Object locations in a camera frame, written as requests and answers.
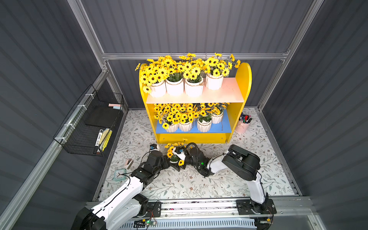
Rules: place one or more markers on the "lower shelf pot two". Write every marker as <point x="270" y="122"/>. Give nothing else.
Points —
<point x="183" y="116"/>

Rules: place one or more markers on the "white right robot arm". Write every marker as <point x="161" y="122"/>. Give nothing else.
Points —
<point x="243" y="163"/>

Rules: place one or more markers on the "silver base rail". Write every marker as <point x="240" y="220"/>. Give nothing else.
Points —
<point x="219" y="208"/>

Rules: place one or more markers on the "top shelf pot one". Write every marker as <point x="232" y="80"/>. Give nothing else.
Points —
<point x="152" y="77"/>

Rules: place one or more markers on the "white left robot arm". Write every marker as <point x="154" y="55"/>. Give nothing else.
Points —
<point x="125" y="203"/>

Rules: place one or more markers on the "pink pen cup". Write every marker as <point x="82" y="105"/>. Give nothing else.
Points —
<point x="243" y="123"/>

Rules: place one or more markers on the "shelf pot one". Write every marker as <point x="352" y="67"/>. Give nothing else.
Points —
<point x="165" y="114"/>
<point x="152" y="77"/>

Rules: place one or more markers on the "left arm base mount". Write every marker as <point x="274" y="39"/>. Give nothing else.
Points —
<point x="152" y="210"/>

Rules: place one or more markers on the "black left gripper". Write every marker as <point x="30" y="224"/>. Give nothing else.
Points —
<point x="167" y="162"/>

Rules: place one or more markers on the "small pink stapler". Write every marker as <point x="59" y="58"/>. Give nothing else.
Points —
<point x="128" y="163"/>

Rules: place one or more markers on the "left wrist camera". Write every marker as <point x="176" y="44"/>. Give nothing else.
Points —
<point x="153" y="147"/>

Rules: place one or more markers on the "white marker in basket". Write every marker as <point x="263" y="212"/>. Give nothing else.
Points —
<point x="99" y="136"/>

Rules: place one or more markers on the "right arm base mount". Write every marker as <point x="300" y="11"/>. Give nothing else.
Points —
<point x="248" y="207"/>

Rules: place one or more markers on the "shelf pot five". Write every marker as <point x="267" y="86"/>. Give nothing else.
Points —
<point x="175" y="162"/>

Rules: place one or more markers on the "shelf pot four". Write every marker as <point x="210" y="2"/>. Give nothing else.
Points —
<point x="217" y="68"/>
<point x="217" y="111"/>

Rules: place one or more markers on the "black wire wall basket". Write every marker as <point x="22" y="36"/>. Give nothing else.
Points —
<point x="78" y="134"/>

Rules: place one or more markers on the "top shelf pot two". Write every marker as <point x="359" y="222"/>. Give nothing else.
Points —
<point x="174" y="79"/>

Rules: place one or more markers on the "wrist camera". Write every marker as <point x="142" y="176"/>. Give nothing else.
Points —
<point x="153" y="147"/>
<point x="180" y="153"/>

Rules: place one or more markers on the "yellow wooden shelf unit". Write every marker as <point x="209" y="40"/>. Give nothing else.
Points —
<point x="234" y="91"/>

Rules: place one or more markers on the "pink sticky notes in basket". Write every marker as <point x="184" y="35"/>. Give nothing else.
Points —
<point x="115" y="106"/>

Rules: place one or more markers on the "yellow marker in basket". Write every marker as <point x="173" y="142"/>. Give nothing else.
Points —
<point x="106" y="135"/>

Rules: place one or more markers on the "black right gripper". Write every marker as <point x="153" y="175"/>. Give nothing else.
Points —
<point x="189" y="156"/>

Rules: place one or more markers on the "shelf pot two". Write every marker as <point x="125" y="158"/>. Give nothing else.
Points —
<point x="174" y="79"/>
<point x="183" y="116"/>

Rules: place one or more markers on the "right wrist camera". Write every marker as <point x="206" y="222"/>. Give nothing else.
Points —
<point x="180" y="153"/>

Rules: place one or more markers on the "lower shelf pot one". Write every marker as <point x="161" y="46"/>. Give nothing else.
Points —
<point x="165" y="114"/>

